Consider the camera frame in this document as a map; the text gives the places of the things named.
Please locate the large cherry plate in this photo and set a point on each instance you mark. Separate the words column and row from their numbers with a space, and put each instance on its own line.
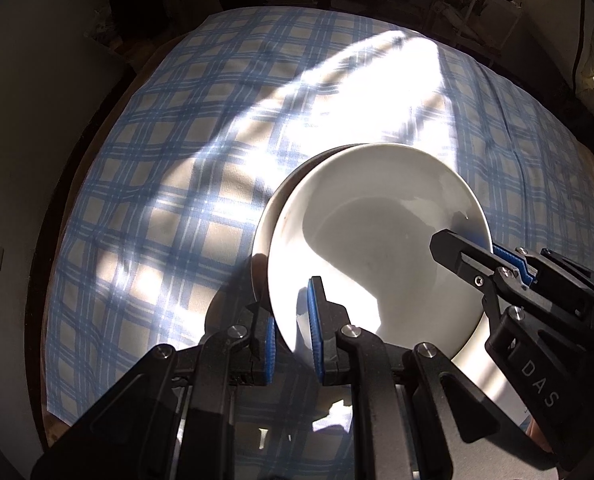
column 472, row 375

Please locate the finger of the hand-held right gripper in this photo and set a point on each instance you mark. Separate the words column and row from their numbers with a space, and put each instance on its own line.
column 514, row 262
column 459, row 257

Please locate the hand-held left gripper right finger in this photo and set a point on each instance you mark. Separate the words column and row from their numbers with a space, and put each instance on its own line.
column 315, row 330

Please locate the white bowl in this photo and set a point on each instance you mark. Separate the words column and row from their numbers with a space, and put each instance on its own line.
column 377, row 240

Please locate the blue plaid cloth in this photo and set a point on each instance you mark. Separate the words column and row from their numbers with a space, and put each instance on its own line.
column 177, row 160

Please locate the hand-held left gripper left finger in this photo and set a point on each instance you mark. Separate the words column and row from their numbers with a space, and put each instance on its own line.
column 270, row 355

